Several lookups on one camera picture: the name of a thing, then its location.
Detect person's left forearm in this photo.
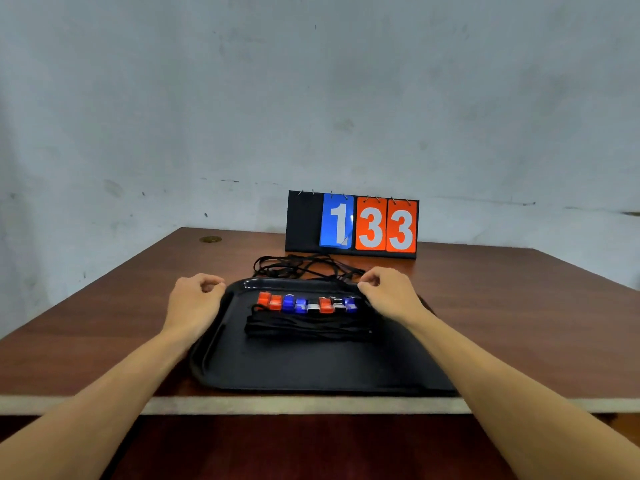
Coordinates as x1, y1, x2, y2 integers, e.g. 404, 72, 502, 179
0, 327, 202, 480

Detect person's left hand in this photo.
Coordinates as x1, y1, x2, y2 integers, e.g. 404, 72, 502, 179
160, 273, 227, 341

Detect blue number card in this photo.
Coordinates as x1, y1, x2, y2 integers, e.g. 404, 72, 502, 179
319, 193, 356, 250

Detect black plastic tray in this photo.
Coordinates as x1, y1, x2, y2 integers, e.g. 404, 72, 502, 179
189, 277, 459, 397

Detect person's right hand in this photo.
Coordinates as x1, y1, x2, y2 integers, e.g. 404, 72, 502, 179
357, 267, 432, 331

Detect tangled black cords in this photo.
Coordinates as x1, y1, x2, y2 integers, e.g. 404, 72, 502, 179
252, 253, 369, 283

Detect row of coloured whistles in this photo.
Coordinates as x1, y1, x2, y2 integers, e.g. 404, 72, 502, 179
256, 291, 360, 315

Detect person's right forearm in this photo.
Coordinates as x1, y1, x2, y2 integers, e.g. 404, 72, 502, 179
404, 311, 640, 480

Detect orange number card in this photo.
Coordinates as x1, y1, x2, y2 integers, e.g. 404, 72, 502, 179
385, 199, 419, 254
355, 196, 388, 252

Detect bundle of black lanyards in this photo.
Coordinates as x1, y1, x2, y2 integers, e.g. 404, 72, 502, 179
243, 305, 382, 343

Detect black flip scoreboard stand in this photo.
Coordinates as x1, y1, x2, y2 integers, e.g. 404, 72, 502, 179
285, 190, 420, 260

